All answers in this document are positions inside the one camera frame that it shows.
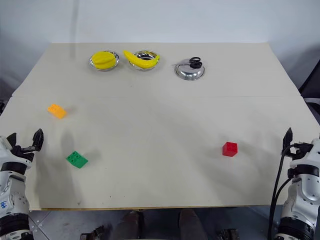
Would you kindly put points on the yellow toy starfruit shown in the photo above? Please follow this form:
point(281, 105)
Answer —
point(103, 60)

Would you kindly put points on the orange toy brick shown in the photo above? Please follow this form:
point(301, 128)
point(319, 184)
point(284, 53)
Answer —
point(58, 112)

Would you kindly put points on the yellow toy banana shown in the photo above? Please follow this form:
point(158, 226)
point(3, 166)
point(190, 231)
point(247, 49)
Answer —
point(142, 63)

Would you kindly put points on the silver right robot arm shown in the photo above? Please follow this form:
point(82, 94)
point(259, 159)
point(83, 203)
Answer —
point(300, 200)

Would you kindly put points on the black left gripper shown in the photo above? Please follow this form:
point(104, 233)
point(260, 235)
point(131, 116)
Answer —
point(23, 152)

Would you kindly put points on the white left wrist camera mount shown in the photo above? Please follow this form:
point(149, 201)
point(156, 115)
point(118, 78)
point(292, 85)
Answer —
point(4, 150)

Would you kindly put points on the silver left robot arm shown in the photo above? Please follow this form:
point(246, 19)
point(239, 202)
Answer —
point(12, 195)

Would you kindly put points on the steel bowl holding scissors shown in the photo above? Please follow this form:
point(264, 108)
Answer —
point(190, 73)

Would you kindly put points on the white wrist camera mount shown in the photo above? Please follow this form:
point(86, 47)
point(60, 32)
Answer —
point(4, 150)
point(311, 155)

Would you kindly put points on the red toy cube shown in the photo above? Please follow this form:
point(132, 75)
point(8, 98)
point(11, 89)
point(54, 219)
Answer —
point(229, 149)

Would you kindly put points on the steel bowl holding starfruit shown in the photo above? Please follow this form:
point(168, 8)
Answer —
point(92, 65)

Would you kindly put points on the steel bowl holding banana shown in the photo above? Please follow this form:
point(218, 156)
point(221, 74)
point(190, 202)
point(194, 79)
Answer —
point(145, 55)

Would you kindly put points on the black background object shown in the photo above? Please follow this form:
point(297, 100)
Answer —
point(311, 80)

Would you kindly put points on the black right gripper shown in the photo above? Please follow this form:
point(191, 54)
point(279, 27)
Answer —
point(300, 150)

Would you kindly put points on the small dark bracket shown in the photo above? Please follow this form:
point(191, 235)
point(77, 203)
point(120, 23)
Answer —
point(93, 233)

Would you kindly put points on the green toy brick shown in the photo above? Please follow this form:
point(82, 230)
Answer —
point(77, 160)

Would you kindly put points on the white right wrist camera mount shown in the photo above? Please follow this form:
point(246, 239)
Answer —
point(311, 155)

